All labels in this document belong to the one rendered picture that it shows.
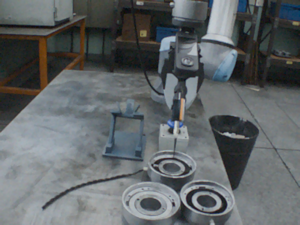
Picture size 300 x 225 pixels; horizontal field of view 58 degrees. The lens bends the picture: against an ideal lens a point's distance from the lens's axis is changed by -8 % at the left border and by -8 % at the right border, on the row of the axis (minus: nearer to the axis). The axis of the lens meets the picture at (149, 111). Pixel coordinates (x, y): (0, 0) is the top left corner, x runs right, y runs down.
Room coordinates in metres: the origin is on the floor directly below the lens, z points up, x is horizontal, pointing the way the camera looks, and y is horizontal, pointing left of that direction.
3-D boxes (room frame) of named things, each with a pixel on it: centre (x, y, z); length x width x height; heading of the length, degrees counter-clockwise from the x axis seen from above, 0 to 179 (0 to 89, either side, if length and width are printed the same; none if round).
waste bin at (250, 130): (1.64, -0.53, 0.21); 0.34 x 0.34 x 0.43
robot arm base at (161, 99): (1.03, -0.07, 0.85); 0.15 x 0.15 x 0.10
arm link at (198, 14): (0.66, -0.06, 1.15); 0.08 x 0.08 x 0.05
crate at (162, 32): (4.15, -0.25, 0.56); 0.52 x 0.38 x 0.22; 88
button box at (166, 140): (0.68, -0.07, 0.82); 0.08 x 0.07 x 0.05; 1
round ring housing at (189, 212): (0.43, -0.12, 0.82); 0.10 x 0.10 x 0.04
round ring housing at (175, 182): (0.54, -0.06, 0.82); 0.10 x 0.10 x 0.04
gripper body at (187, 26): (0.67, -0.07, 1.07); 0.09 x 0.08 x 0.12; 178
